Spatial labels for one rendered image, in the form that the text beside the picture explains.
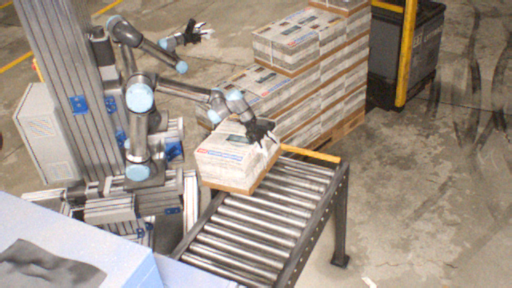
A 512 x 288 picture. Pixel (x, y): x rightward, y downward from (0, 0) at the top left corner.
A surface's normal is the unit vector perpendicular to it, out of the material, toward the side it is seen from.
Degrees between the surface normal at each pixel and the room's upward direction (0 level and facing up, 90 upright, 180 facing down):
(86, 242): 0
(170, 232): 0
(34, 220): 0
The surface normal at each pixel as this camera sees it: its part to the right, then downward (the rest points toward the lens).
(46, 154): 0.12, 0.60
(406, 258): -0.07, -0.79
